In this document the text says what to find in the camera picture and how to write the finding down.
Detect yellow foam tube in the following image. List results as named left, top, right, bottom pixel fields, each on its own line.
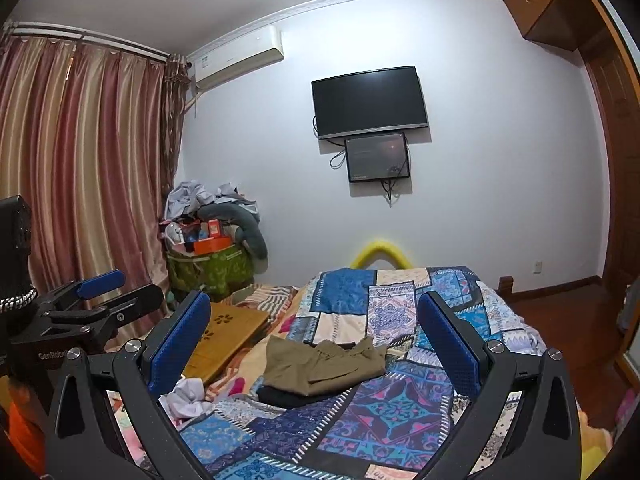
left=350, top=240, right=413, bottom=271

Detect white air conditioner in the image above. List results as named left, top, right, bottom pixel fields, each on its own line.
left=187, top=25, right=285, bottom=92

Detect small black wall monitor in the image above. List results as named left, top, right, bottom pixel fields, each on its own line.
left=344, top=131, right=412, bottom=183

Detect green patterned bag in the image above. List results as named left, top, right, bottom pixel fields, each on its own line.
left=166, top=245, right=256, bottom=303

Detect wooden wardrobe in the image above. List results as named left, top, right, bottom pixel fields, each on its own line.
left=502, top=0, right=640, bottom=376

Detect grey plush pillow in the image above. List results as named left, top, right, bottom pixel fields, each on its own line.
left=200, top=202, right=268, bottom=261

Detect white crumpled cloth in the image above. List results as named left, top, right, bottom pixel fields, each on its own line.
left=159, top=377, right=216, bottom=421

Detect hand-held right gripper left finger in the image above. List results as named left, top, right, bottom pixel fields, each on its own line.
left=44, top=289, right=221, bottom=480

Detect striped pink curtain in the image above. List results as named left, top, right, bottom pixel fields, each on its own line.
left=0, top=35, right=193, bottom=351

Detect black folded cloth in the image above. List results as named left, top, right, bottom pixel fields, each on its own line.
left=256, top=382, right=346, bottom=409

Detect blue patchwork quilt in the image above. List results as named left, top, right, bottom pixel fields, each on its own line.
left=177, top=265, right=551, bottom=480

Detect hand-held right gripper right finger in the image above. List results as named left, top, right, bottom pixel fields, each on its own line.
left=416, top=290, right=586, bottom=480

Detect orange box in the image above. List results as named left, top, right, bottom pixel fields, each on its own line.
left=192, top=236, right=235, bottom=256

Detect person's left forearm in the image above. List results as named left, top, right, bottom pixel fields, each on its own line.
left=7, top=395, right=48, bottom=466

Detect black wall television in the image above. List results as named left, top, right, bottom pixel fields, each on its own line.
left=311, top=65, right=432, bottom=141

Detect striped beige cloth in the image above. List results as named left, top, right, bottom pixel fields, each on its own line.
left=227, top=284, right=301, bottom=318

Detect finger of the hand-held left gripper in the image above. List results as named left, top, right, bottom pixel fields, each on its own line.
left=37, top=269, right=126, bottom=313
left=47, top=284, right=165, bottom=339

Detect white curtain rail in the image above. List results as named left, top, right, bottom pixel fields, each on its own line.
left=2, top=20, right=171, bottom=63

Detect wooden lap table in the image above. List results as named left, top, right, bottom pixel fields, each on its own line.
left=181, top=301, right=271, bottom=386

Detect khaki pants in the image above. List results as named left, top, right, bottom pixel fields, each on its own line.
left=262, top=336, right=388, bottom=398

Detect pile of pale clothes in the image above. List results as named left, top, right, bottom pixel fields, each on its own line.
left=165, top=179, right=261, bottom=226

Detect grey cloth bundle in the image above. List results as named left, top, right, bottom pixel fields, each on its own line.
left=617, top=282, right=638, bottom=333

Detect orange yellow blanket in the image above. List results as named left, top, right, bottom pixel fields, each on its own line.
left=575, top=395, right=613, bottom=480

